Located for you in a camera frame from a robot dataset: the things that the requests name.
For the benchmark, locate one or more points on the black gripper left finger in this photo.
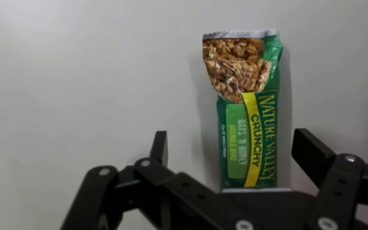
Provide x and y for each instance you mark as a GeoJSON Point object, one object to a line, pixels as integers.
{"type": "Point", "coordinates": [180, 191]}

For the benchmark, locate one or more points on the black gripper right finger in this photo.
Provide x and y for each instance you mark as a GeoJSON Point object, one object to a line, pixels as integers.
{"type": "Point", "coordinates": [342, 183]}

